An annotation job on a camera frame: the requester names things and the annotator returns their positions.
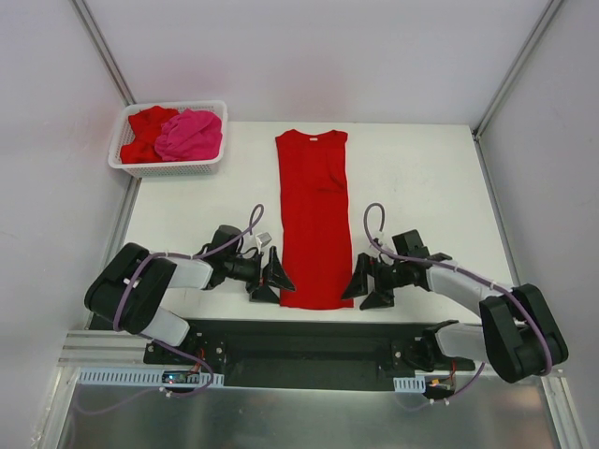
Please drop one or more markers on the red t shirt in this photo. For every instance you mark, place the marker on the red t shirt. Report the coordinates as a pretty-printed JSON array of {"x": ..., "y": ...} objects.
[
  {"x": 314, "y": 202},
  {"x": 147, "y": 127}
]

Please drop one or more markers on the white cable duct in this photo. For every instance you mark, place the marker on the white cable duct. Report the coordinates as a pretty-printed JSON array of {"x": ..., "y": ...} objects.
[
  {"x": 149, "y": 378},
  {"x": 410, "y": 385}
]

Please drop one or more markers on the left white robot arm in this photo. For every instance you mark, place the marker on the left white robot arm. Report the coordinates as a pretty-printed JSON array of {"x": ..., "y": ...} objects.
[{"x": 129, "y": 291}]

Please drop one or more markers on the pink t shirt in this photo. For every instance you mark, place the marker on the pink t shirt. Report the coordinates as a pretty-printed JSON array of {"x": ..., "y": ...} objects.
[{"x": 192, "y": 135}]

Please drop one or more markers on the aluminium frame post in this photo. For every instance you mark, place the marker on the aluminium frame post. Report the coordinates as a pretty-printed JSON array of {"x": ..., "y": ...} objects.
[
  {"x": 102, "y": 48},
  {"x": 530, "y": 44}
]

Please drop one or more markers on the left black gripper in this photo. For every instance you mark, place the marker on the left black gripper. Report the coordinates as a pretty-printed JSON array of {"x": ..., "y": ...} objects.
[{"x": 258, "y": 272}]

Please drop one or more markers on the left aluminium frame post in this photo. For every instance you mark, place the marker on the left aluminium frame post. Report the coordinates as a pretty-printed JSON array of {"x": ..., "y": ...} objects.
[{"x": 102, "y": 48}]

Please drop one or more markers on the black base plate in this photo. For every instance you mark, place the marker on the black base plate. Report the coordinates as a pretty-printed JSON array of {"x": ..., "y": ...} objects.
[{"x": 307, "y": 355}]

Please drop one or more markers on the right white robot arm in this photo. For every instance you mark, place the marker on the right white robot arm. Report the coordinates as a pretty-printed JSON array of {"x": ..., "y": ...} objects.
[{"x": 517, "y": 334}]

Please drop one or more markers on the right aluminium frame post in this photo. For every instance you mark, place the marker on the right aluminium frame post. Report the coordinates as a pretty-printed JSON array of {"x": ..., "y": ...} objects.
[{"x": 530, "y": 44}]

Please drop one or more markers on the right white cable duct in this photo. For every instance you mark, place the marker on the right white cable duct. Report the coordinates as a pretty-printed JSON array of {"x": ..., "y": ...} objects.
[{"x": 410, "y": 385}]

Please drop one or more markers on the white plastic basket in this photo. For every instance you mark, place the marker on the white plastic basket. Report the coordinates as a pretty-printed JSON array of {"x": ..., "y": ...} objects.
[{"x": 125, "y": 135}]

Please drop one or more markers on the left white cable duct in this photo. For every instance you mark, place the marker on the left white cable duct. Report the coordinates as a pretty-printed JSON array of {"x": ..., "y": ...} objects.
[{"x": 149, "y": 378}]

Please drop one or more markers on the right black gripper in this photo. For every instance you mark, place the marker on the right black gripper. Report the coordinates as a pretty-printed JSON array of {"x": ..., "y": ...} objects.
[{"x": 374, "y": 276}]

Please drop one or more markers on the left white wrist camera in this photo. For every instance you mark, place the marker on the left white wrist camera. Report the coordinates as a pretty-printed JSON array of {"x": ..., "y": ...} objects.
[{"x": 262, "y": 240}]

